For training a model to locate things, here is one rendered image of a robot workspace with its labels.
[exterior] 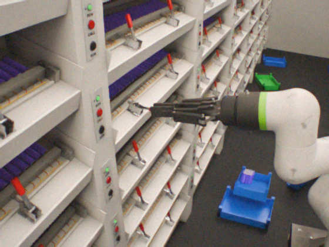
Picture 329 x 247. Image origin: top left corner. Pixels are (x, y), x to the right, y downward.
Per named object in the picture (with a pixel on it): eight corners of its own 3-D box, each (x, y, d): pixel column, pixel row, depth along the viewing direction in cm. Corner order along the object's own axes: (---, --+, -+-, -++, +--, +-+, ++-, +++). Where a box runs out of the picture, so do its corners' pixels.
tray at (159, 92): (191, 73, 126) (198, 53, 121) (111, 158, 79) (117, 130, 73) (148, 53, 130) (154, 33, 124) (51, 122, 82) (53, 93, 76)
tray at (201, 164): (219, 140, 221) (227, 125, 213) (190, 196, 173) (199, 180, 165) (194, 126, 224) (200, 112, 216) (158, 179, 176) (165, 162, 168)
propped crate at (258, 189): (240, 176, 205) (242, 166, 203) (269, 183, 198) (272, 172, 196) (232, 194, 178) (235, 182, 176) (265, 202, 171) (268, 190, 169)
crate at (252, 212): (272, 206, 181) (275, 196, 176) (267, 230, 165) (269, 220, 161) (225, 194, 191) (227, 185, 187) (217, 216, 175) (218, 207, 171)
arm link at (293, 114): (319, 83, 70) (321, 93, 61) (318, 132, 74) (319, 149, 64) (263, 84, 76) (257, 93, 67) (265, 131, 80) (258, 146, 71)
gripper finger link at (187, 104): (215, 102, 78) (217, 100, 79) (175, 100, 83) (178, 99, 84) (217, 116, 80) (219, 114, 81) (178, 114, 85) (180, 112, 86)
